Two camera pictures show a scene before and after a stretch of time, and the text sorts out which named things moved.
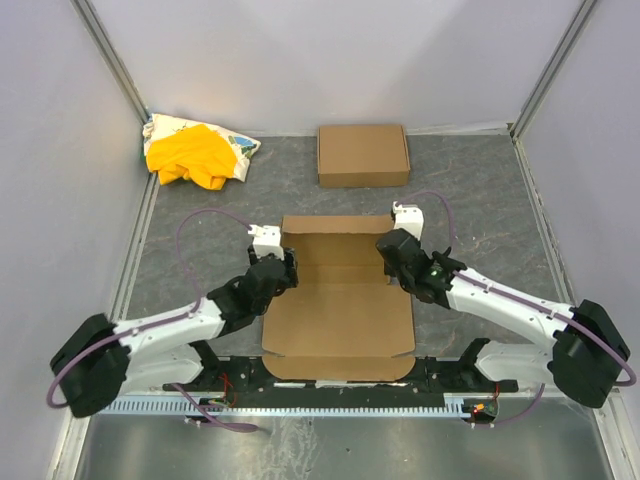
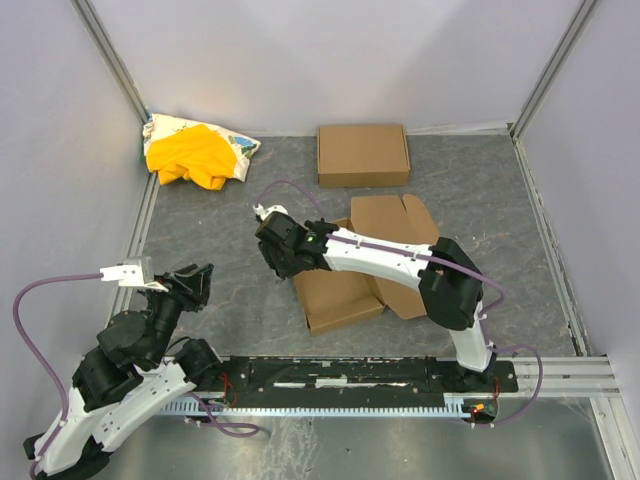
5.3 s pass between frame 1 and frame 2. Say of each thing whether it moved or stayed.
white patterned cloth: stayed
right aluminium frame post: stayed
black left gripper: moved
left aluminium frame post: stayed
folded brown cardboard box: stayed
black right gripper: moved
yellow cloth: stayed
